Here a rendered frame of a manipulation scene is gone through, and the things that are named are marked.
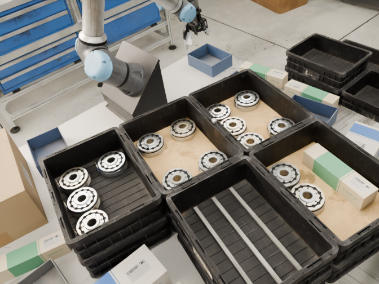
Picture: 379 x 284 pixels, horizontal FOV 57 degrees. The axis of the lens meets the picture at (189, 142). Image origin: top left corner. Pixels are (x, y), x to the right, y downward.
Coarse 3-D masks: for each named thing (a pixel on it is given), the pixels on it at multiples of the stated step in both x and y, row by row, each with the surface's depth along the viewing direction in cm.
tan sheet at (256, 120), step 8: (232, 104) 148; (264, 104) 145; (232, 112) 144; (240, 112) 143; (248, 112) 143; (256, 112) 142; (264, 112) 141; (272, 112) 141; (248, 120) 139; (256, 120) 139; (264, 120) 138; (248, 128) 136; (256, 128) 135; (264, 128) 135; (264, 136) 132
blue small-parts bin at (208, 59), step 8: (200, 48) 198; (208, 48) 200; (216, 48) 195; (192, 56) 191; (200, 56) 201; (208, 56) 201; (216, 56) 199; (224, 56) 193; (192, 64) 194; (200, 64) 188; (208, 64) 183; (216, 64) 183; (224, 64) 187; (208, 72) 186; (216, 72) 186
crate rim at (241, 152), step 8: (184, 96) 139; (168, 104) 137; (192, 104) 135; (152, 112) 135; (200, 112) 131; (128, 120) 133; (136, 120) 133; (208, 120) 127; (120, 128) 130; (216, 128) 123; (128, 136) 126; (224, 136) 120; (232, 144) 117; (136, 152) 120; (240, 152) 114; (144, 160) 117; (232, 160) 112; (216, 168) 110; (152, 176) 111; (200, 176) 109; (160, 184) 108; (184, 184) 107; (168, 192) 106
